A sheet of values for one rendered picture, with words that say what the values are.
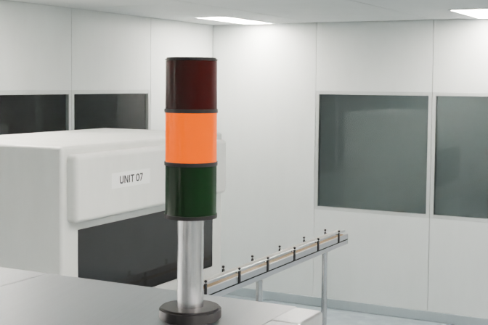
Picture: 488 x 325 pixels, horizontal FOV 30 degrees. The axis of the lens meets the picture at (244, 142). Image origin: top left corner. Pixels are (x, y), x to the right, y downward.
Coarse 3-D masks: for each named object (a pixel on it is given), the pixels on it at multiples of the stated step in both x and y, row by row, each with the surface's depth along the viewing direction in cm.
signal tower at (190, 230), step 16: (176, 112) 84; (192, 112) 84; (208, 112) 84; (192, 224) 86; (192, 240) 86; (192, 256) 86; (192, 272) 86; (192, 288) 86; (176, 304) 88; (192, 304) 86; (208, 304) 88; (176, 320) 85; (192, 320) 85; (208, 320) 85
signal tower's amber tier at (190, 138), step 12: (168, 120) 85; (180, 120) 84; (192, 120) 84; (204, 120) 84; (216, 120) 86; (168, 132) 85; (180, 132) 84; (192, 132) 84; (204, 132) 84; (216, 132) 86; (168, 144) 85; (180, 144) 84; (192, 144) 84; (204, 144) 84; (168, 156) 85; (180, 156) 84; (192, 156) 84; (204, 156) 85
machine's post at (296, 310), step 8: (288, 312) 91; (296, 312) 91; (304, 312) 91; (312, 312) 91; (320, 312) 91; (272, 320) 88; (280, 320) 87; (288, 320) 87; (296, 320) 88; (304, 320) 88; (312, 320) 89; (320, 320) 91
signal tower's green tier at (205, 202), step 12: (168, 168) 85; (180, 168) 84; (192, 168) 84; (204, 168) 85; (168, 180) 85; (180, 180) 84; (192, 180) 84; (204, 180) 85; (168, 192) 85; (180, 192) 85; (192, 192) 84; (204, 192) 85; (168, 204) 85; (180, 204) 85; (192, 204) 84; (204, 204) 85; (180, 216) 85; (192, 216) 85; (204, 216) 85
